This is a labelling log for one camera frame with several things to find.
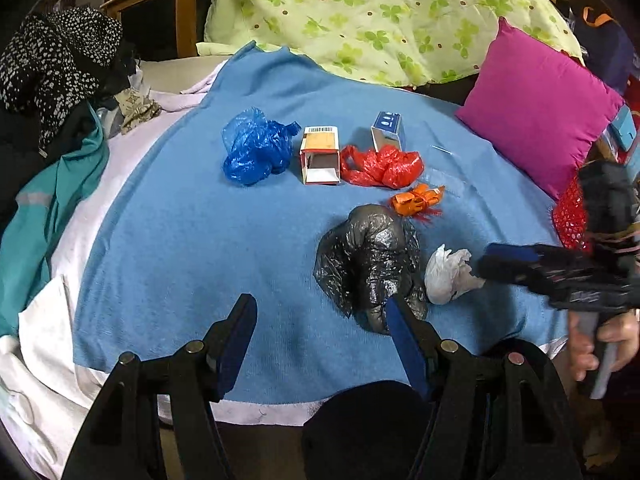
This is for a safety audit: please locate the light blue cardboard box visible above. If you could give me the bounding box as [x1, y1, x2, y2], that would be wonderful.
[608, 105, 637, 152]

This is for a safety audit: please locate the red plastic bag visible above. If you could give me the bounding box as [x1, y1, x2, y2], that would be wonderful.
[340, 145, 425, 190]

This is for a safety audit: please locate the person right hand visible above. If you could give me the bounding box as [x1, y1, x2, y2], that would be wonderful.
[566, 306, 640, 384]

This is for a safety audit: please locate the blue plastic bag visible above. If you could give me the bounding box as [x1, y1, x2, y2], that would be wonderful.
[221, 107, 302, 186]

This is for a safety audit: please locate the black plastic bag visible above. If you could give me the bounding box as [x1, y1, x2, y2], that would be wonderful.
[314, 204, 427, 335]

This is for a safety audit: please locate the red plastic mesh basket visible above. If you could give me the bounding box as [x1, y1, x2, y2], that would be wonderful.
[551, 174, 591, 252]

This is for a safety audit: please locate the black white dotted garment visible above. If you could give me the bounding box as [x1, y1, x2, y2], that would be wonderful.
[1, 6, 131, 157]

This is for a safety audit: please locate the orange white medicine box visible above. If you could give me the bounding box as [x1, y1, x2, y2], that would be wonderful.
[299, 126, 341, 185]

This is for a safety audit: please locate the blue towel blanket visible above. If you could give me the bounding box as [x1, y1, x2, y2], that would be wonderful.
[73, 45, 558, 404]

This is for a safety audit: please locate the navy bag orange strap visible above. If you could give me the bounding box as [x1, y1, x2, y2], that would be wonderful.
[569, 5, 637, 97]

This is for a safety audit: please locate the blue white medicine box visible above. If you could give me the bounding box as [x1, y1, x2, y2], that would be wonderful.
[371, 112, 404, 152]

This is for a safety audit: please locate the white plastic bag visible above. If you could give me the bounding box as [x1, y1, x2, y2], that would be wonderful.
[424, 244, 486, 306]

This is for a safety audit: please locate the magenta pillow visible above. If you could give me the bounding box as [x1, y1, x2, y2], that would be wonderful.
[456, 18, 624, 200]

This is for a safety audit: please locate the orange wrapper bundle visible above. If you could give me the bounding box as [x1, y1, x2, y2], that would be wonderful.
[390, 183, 445, 222]

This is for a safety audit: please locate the teal jacket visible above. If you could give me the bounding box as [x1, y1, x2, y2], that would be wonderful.
[1, 103, 110, 336]

